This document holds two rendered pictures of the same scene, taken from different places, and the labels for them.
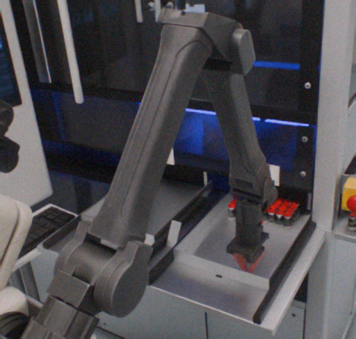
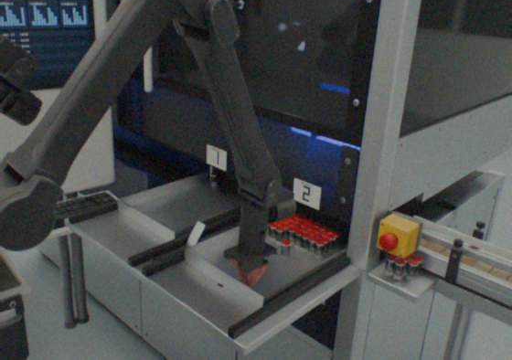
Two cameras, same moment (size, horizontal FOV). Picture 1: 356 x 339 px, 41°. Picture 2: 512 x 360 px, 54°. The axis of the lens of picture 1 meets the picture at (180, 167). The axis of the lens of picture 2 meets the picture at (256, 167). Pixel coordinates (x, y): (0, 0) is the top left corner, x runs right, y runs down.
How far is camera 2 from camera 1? 0.31 m
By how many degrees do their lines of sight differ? 10
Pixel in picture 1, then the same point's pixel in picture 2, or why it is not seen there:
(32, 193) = (91, 176)
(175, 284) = (172, 281)
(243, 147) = (238, 136)
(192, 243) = (212, 249)
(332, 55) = (381, 71)
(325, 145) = (367, 171)
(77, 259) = not seen: outside the picture
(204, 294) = (194, 298)
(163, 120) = (101, 63)
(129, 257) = (28, 189)
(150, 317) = (186, 335)
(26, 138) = not seen: hidden behind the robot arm
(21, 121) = not seen: hidden behind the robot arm
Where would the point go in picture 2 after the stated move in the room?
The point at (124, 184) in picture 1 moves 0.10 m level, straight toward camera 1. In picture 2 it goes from (48, 119) to (9, 143)
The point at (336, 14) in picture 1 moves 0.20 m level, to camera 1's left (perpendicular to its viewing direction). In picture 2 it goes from (389, 27) to (292, 21)
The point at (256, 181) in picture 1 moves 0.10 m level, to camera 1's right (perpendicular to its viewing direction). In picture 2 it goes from (257, 181) to (310, 187)
